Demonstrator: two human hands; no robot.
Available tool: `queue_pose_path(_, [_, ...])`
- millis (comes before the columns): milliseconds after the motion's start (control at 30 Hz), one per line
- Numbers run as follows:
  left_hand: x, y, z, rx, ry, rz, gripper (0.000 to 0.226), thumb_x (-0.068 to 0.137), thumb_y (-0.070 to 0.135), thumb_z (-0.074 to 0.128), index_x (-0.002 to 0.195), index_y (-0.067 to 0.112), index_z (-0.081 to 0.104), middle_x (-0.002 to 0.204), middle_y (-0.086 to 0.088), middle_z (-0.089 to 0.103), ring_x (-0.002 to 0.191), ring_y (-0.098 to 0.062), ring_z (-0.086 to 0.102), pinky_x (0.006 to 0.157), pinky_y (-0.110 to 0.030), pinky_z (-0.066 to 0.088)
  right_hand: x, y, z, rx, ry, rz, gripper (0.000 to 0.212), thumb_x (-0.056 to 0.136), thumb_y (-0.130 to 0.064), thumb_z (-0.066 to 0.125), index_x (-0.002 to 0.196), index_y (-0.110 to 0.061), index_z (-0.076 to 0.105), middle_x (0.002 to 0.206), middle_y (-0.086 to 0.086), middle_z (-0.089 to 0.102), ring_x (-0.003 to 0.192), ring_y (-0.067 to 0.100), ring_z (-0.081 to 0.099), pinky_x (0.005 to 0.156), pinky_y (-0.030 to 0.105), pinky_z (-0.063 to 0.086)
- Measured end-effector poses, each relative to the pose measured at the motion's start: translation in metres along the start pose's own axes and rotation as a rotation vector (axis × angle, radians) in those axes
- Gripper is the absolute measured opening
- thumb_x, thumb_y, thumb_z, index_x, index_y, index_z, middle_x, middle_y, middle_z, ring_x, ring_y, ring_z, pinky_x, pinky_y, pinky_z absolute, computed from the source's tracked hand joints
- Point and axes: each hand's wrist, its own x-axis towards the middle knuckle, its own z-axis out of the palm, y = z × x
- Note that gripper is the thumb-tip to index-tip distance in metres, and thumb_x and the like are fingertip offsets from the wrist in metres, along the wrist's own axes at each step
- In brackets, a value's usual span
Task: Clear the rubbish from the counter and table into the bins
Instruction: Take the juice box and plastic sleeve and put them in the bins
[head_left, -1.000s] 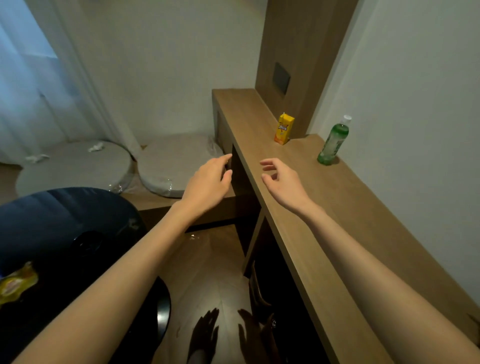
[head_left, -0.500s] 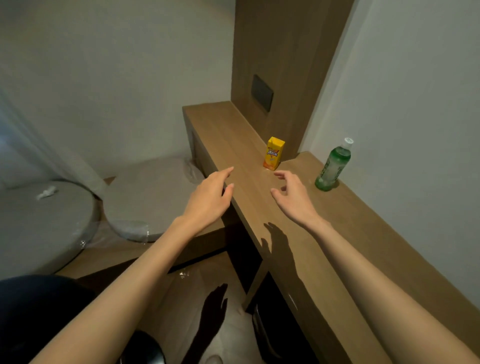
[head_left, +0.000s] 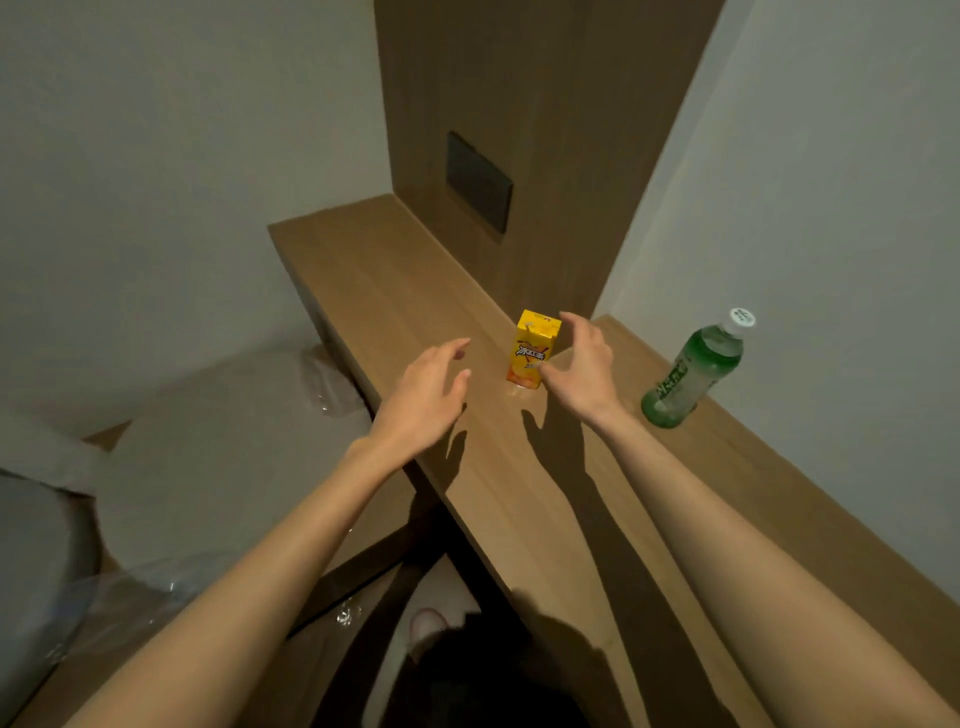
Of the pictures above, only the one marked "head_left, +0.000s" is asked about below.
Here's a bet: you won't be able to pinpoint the wooden built-in desk unit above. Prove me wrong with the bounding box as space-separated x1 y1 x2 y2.
267 193 960 728

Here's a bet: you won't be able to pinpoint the white sheer curtain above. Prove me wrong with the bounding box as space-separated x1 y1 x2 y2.
0 408 110 496

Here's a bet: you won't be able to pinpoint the green plastic drink bottle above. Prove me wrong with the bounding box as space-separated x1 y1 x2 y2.
641 307 757 430

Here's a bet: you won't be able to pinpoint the dark trousers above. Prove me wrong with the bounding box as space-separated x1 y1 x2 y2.
378 611 594 728

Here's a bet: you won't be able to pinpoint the person's right hand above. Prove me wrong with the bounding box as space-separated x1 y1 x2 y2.
538 311 625 433

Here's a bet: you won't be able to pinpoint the round grey seat cushion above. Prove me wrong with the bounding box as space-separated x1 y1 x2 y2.
0 472 103 725
95 346 374 573

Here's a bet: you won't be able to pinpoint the person's left hand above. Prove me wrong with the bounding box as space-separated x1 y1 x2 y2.
363 337 472 474

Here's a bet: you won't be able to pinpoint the white left sneaker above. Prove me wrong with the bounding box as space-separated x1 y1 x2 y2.
408 607 453 663

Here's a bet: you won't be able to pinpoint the person's right forearm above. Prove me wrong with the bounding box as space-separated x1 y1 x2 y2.
592 408 960 728

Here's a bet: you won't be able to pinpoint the yellow juice carton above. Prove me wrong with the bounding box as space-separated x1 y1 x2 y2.
506 309 562 391

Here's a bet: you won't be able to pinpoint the black wall socket panel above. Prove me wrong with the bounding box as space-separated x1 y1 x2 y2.
446 131 515 236

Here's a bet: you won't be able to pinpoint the wooden wall panel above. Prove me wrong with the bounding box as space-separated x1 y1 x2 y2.
373 0 727 320

